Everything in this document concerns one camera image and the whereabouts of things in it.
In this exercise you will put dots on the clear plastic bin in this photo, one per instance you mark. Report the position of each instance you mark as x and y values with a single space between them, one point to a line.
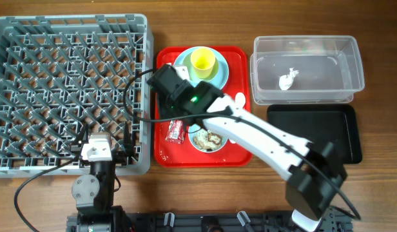
330 69

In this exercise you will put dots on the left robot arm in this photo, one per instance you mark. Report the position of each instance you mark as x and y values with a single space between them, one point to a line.
94 192

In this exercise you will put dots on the grey dishwasher rack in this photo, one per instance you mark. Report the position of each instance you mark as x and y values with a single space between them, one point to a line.
61 72

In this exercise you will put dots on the red plastic tray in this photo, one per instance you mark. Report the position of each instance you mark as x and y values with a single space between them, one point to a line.
184 155

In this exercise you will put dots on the white plastic spoon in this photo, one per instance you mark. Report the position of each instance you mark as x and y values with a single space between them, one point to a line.
240 99

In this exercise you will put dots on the black waste tray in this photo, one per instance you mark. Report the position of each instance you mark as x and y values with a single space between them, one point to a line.
334 123

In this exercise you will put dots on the food scraps and rice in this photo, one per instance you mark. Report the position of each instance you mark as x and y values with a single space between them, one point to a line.
207 141

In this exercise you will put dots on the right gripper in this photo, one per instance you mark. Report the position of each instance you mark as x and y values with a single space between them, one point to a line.
166 110

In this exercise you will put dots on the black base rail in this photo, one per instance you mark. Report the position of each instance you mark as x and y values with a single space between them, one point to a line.
267 221

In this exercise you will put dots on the red sauce packet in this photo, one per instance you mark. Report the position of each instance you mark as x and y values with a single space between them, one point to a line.
176 132

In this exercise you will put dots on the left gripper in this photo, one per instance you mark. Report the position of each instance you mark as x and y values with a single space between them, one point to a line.
119 158

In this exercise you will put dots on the white napkin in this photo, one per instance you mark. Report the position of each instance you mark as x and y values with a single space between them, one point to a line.
286 81

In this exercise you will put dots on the yellow plastic cup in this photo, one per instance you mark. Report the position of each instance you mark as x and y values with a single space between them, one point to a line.
203 60

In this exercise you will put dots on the light blue small bowl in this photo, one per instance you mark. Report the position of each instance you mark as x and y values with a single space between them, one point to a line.
195 128

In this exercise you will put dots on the light blue plate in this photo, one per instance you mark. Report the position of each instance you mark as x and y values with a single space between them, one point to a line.
222 76

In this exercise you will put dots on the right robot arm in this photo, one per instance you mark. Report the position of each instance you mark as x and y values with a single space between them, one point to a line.
313 172

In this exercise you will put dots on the green shallow bowl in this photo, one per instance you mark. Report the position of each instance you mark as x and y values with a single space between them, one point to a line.
193 76

